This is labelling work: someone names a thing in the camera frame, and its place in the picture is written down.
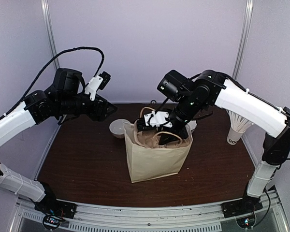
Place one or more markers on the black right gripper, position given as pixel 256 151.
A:
pixel 164 136

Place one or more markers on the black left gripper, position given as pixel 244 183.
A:
pixel 98 112

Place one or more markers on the brown cardboard cup carrier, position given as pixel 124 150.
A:
pixel 149 139

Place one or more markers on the brown paper bag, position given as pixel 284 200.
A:
pixel 152 163

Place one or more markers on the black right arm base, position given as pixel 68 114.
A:
pixel 239 207

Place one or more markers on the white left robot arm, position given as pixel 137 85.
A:
pixel 67 95

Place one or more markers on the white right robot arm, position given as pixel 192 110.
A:
pixel 219 89

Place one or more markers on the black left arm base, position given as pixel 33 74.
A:
pixel 56 208

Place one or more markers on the plain white round bowl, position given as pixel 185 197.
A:
pixel 116 128

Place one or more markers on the white scalloped bowl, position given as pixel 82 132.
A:
pixel 192 124

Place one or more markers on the paper cup holding straws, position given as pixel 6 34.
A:
pixel 238 127

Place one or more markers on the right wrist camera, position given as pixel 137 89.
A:
pixel 154 119

